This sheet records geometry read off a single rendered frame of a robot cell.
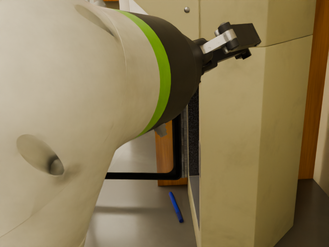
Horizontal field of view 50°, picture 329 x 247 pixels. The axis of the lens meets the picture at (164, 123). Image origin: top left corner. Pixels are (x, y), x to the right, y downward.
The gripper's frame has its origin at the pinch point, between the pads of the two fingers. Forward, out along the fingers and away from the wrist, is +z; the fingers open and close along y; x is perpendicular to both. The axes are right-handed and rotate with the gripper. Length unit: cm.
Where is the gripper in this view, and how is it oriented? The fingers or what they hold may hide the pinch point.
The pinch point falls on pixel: (213, 61)
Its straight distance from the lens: 49.3
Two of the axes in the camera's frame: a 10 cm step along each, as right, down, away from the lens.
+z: 4.0, -2.0, 8.9
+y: -8.0, 4.0, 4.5
